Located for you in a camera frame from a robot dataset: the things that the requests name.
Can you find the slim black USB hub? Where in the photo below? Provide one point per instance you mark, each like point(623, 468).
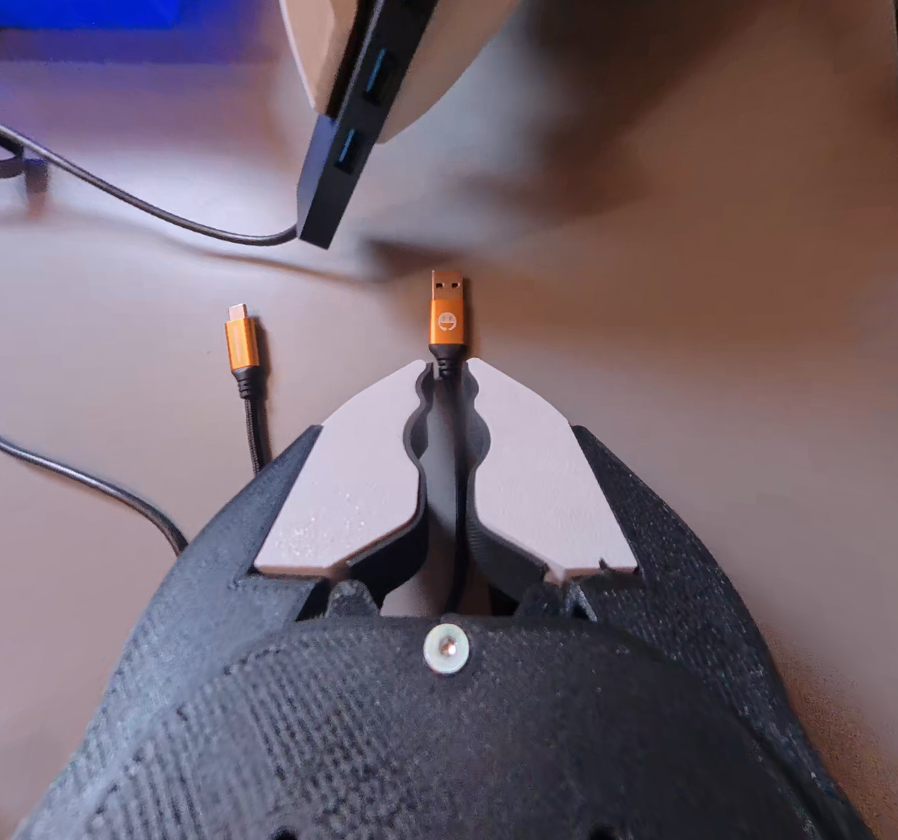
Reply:
point(333, 187)

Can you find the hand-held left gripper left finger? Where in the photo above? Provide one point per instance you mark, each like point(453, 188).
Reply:
point(344, 489)

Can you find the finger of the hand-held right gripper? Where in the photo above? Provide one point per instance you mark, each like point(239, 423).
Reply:
point(463, 33)
point(316, 12)

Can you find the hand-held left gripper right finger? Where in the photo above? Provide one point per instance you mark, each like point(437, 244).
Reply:
point(547, 489)

